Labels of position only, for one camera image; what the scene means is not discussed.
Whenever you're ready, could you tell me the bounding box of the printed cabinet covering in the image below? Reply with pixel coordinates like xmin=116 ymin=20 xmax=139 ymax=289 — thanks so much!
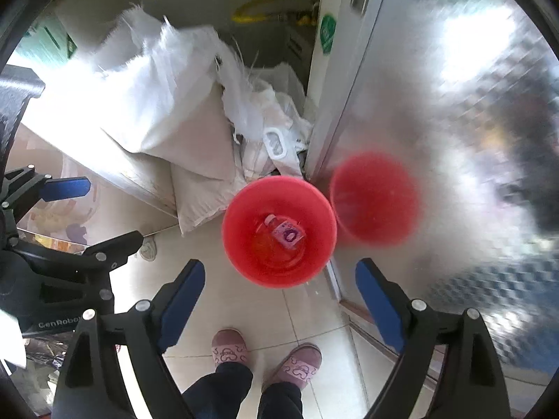
xmin=17 ymin=157 xmax=147 ymax=256

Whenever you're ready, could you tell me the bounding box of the beige woven sack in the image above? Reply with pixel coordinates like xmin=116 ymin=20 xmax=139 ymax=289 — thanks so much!
xmin=247 ymin=63 xmax=306 ymax=105

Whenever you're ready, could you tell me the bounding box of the person's right pink slipper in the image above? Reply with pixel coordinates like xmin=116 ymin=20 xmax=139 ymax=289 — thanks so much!
xmin=261 ymin=343 xmax=323 ymax=394

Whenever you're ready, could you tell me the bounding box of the frayed white woven bag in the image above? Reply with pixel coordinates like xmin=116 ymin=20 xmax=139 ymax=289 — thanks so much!
xmin=210 ymin=30 xmax=274 ymax=140

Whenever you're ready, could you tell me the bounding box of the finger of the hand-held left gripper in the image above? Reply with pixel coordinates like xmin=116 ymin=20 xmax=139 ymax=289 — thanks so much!
xmin=9 ymin=230 xmax=145 ymax=283
xmin=0 ymin=165 xmax=92 ymax=223

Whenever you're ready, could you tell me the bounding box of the cream woven sack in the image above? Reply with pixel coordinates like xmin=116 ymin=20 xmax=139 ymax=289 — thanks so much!
xmin=169 ymin=163 xmax=246 ymax=237

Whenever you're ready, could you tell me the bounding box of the green round sticker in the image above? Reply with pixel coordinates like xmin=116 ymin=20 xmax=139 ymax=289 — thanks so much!
xmin=320 ymin=14 xmax=338 ymax=55

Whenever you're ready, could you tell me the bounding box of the dark grey appliance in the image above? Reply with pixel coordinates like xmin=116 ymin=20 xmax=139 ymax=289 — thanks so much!
xmin=284 ymin=22 xmax=316 ymax=66

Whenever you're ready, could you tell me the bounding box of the person's right leg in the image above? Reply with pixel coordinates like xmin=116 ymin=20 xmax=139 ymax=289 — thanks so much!
xmin=257 ymin=382 xmax=304 ymax=419

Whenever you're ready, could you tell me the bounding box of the large white woven sack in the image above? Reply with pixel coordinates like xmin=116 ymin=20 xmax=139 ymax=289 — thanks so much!
xmin=57 ymin=4 xmax=239 ymax=179

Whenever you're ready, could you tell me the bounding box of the person's left pink slipper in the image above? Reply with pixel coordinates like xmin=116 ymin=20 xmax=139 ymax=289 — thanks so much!
xmin=211 ymin=328 xmax=251 ymax=369

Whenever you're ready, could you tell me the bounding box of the red plastic bucket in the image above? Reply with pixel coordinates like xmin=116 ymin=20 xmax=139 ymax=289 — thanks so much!
xmin=221 ymin=176 xmax=338 ymax=289

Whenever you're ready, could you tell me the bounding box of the person's pink slipper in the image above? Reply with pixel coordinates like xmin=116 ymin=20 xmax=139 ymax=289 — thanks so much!
xmin=261 ymin=343 xmax=323 ymax=394
xmin=211 ymin=328 xmax=251 ymax=369

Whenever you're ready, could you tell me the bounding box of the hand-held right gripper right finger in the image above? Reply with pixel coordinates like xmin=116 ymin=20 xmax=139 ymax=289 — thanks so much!
xmin=355 ymin=257 xmax=511 ymax=419

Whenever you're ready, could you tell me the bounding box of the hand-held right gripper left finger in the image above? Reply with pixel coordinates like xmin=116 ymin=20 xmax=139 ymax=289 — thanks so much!
xmin=51 ymin=259 xmax=206 ymax=419

